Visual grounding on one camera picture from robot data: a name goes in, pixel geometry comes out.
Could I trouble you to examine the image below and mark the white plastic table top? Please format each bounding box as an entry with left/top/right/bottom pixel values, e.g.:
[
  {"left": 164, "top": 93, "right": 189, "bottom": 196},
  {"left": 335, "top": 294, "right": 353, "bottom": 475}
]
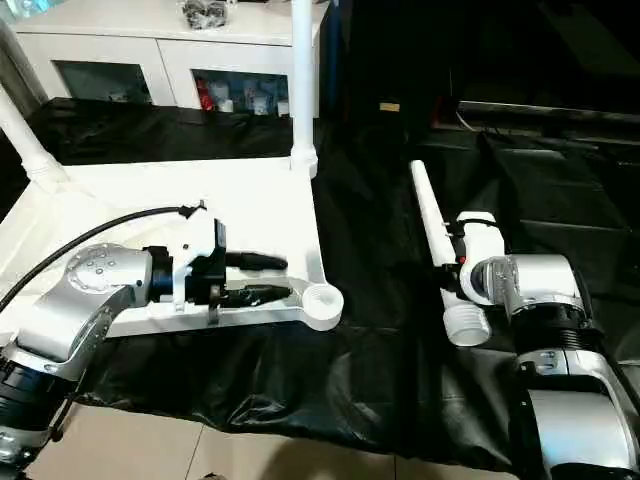
[{"left": 0, "top": 150, "right": 347, "bottom": 343}]

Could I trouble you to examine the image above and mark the white plastic table leg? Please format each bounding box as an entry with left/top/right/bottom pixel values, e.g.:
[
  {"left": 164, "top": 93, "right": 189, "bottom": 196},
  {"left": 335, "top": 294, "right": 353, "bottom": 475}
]
[
  {"left": 0, "top": 80, "right": 71, "bottom": 193},
  {"left": 408, "top": 158, "right": 494, "bottom": 349},
  {"left": 288, "top": 0, "right": 322, "bottom": 181}
]

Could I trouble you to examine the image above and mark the black plastic table mat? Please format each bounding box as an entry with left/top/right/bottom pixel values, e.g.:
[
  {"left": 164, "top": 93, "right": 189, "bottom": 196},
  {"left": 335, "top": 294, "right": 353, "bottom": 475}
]
[{"left": 0, "top": 97, "right": 640, "bottom": 473}]

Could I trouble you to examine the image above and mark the black flat bar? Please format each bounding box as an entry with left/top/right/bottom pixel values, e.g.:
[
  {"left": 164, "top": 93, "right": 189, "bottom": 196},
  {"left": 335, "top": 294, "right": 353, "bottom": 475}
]
[{"left": 457, "top": 98, "right": 640, "bottom": 124}]

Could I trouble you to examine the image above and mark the white glass-door cabinet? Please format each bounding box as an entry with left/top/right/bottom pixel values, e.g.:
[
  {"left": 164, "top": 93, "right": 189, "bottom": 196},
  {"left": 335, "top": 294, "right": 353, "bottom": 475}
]
[{"left": 14, "top": 0, "right": 330, "bottom": 119}]

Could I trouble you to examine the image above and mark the grey crumpled clump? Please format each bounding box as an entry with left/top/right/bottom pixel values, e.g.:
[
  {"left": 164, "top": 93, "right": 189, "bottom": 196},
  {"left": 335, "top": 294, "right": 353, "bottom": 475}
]
[{"left": 181, "top": 0, "right": 230, "bottom": 30}]

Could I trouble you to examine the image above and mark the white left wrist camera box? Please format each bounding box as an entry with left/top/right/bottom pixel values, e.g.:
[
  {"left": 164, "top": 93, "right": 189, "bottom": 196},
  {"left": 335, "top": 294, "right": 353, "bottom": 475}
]
[{"left": 168, "top": 214, "right": 225, "bottom": 313}]

